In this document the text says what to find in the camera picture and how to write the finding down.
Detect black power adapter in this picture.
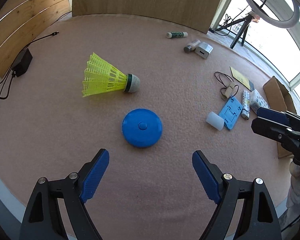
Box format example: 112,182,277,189
12,48,33,77

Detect white ring light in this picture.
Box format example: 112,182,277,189
246,0,300,29

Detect brown cardboard box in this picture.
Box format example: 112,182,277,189
262,75,298,159

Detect patterned white lighter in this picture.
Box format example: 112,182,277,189
241,90,250,120

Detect black tripod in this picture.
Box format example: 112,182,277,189
214,14,254,49

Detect brown hair tie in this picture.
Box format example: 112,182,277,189
214,71,240,98

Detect yellow black ruler card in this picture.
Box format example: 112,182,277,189
230,66,255,92

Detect white usb charger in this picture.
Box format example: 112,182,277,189
194,42,213,59

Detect pine slat wooden panel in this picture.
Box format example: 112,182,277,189
0,0,70,77

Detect green white glue stick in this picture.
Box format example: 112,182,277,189
166,31,188,38

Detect patterned white tissue pack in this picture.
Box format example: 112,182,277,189
250,89,269,114

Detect blue plastic phone stand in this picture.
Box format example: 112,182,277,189
218,96,243,130

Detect yellow plastic shuttlecock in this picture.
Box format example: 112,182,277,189
82,53,140,97

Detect blue round tape measure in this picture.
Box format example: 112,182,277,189
121,108,163,148

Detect gloved right hand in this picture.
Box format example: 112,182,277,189
286,161,300,208

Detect small pink grey-capped bottle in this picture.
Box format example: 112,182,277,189
184,39,201,53

